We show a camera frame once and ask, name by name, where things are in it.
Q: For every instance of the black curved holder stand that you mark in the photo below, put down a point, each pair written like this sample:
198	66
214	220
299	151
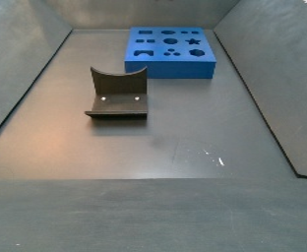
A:
122	94

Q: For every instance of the blue shape sorter block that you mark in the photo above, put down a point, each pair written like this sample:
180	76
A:
172	52

